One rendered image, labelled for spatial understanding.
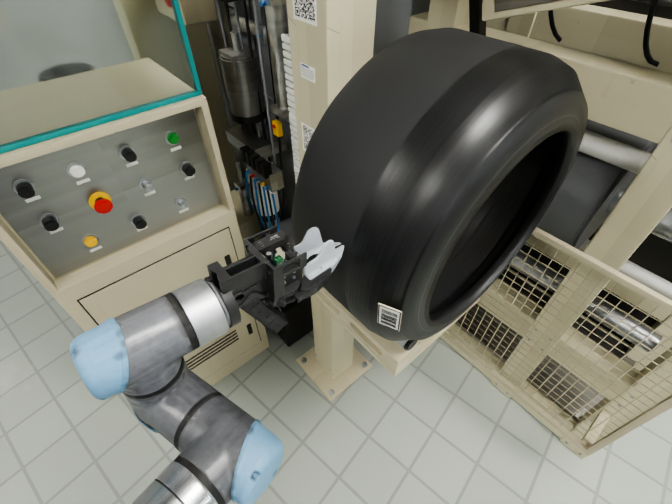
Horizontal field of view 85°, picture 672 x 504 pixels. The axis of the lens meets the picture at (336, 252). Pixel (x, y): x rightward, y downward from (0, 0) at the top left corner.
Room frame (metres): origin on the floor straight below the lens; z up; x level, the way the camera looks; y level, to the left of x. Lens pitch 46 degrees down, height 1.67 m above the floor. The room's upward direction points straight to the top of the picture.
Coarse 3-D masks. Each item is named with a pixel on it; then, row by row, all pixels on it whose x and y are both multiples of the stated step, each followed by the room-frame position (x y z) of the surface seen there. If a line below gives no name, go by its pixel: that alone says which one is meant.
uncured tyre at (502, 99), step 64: (384, 64) 0.60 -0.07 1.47; (448, 64) 0.56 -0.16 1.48; (512, 64) 0.54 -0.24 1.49; (320, 128) 0.56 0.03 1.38; (384, 128) 0.49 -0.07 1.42; (448, 128) 0.45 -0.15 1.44; (512, 128) 0.45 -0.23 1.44; (576, 128) 0.58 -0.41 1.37; (320, 192) 0.48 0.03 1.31; (384, 192) 0.41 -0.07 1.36; (448, 192) 0.39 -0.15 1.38; (512, 192) 0.75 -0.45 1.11; (384, 256) 0.36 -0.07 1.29; (448, 256) 0.38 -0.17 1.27; (512, 256) 0.59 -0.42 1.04; (448, 320) 0.44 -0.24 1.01
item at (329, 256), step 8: (328, 240) 0.37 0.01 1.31; (328, 248) 0.37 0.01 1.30; (336, 248) 0.40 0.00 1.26; (320, 256) 0.35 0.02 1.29; (328, 256) 0.37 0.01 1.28; (336, 256) 0.38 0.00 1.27; (312, 264) 0.34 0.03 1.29; (320, 264) 0.35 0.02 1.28; (328, 264) 0.36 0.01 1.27; (336, 264) 0.37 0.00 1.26; (304, 272) 0.34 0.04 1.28; (312, 272) 0.34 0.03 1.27; (320, 272) 0.35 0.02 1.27
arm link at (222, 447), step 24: (192, 408) 0.16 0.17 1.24; (216, 408) 0.16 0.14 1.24; (240, 408) 0.17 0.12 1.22; (192, 432) 0.14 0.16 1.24; (216, 432) 0.14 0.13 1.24; (240, 432) 0.14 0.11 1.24; (264, 432) 0.14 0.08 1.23; (192, 456) 0.11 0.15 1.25; (216, 456) 0.11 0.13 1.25; (240, 456) 0.11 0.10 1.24; (264, 456) 0.11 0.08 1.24; (168, 480) 0.09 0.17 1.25; (192, 480) 0.09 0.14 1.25; (216, 480) 0.09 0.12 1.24; (240, 480) 0.09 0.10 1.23; (264, 480) 0.10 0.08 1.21
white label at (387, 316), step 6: (378, 306) 0.34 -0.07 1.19; (384, 306) 0.34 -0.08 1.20; (378, 312) 0.34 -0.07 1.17; (384, 312) 0.34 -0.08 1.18; (390, 312) 0.33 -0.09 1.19; (396, 312) 0.33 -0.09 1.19; (378, 318) 0.34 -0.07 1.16; (384, 318) 0.34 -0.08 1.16; (390, 318) 0.33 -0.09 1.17; (396, 318) 0.33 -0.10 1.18; (384, 324) 0.34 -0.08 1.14; (390, 324) 0.33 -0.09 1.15; (396, 324) 0.33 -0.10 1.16; (396, 330) 0.33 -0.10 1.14
